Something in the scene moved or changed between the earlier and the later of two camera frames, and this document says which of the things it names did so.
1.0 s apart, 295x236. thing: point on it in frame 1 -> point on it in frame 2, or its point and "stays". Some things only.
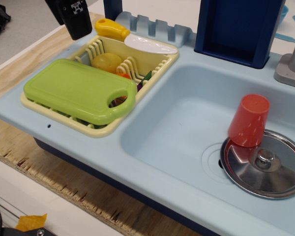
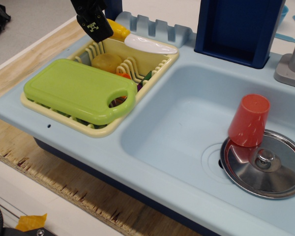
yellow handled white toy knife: x=110 y=27 stays
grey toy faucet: x=291 y=71 stays
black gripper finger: x=75 y=15 -> x=91 y=15
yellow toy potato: x=108 y=62 stays
